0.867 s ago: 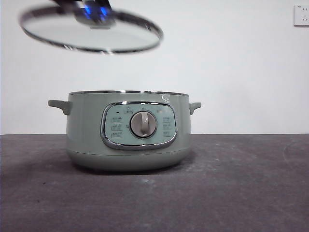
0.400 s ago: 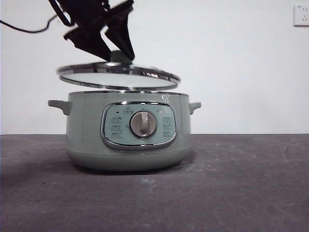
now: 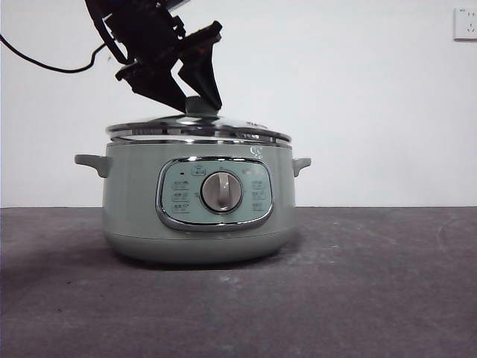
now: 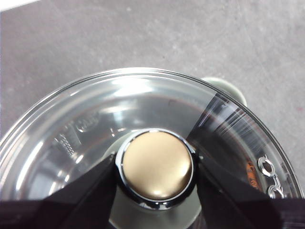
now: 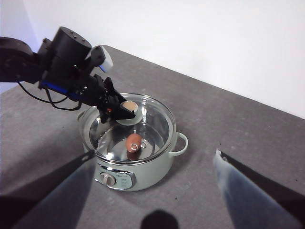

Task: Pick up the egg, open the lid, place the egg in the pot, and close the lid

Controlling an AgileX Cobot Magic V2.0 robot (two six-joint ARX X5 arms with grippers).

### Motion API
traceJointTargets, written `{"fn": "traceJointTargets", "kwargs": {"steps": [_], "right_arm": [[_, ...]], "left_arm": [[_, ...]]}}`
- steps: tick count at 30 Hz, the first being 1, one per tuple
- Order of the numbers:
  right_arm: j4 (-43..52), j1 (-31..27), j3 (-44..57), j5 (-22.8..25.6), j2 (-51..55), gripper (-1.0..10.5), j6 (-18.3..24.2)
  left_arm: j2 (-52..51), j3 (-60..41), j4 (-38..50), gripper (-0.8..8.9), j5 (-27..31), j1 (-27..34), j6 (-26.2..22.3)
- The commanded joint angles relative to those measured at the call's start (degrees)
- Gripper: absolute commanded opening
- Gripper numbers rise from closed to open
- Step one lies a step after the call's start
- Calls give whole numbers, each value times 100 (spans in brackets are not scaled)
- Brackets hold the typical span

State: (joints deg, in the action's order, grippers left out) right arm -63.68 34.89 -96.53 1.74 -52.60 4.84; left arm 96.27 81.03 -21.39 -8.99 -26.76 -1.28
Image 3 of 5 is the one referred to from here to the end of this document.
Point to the white wall socket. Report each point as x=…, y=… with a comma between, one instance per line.
x=466, y=24

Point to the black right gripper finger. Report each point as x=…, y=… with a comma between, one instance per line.
x=206, y=67

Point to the sage green electric pot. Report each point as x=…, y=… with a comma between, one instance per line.
x=130, y=209

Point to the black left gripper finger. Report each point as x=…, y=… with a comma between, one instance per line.
x=156, y=82

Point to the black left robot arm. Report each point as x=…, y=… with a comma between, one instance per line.
x=141, y=30

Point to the glass lid with green knob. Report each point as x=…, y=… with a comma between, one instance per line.
x=199, y=106

